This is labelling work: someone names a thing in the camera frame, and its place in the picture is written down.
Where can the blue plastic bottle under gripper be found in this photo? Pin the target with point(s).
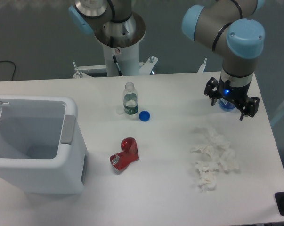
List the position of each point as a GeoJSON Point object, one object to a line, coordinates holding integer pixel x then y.
{"type": "Point", "coordinates": [226, 105]}

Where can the crumpled white tissue paper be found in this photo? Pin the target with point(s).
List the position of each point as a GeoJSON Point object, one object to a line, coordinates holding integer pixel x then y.
{"type": "Point", "coordinates": [216, 155]}

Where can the clear plastic bottle green label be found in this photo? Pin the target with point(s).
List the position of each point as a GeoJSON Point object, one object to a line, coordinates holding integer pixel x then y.
{"type": "Point", "coordinates": [130, 99]}

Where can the white trash bin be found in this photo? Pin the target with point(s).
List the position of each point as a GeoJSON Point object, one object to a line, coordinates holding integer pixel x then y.
{"type": "Point", "coordinates": [42, 149]}

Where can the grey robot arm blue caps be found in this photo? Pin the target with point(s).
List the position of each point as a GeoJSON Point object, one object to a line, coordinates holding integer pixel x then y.
{"type": "Point", "coordinates": [225, 28]}

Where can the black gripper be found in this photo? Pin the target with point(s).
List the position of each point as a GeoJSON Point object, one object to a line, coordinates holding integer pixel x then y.
{"type": "Point", "coordinates": [248, 106]}

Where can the blue bottle cap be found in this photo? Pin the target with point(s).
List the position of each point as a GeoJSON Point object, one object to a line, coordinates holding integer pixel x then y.
{"type": "Point", "coordinates": [144, 116]}

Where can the crushed red soda can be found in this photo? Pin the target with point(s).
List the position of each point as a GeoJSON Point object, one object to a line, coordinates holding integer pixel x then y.
{"type": "Point", "coordinates": [128, 154]}

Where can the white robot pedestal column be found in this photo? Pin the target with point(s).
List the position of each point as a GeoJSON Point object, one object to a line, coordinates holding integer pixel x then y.
{"type": "Point", "coordinates": [127, 59]}

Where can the white pedestal base frame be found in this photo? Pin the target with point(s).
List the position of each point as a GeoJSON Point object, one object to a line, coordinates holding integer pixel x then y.
{"type": "Point", "coordinates": [145, 68]}

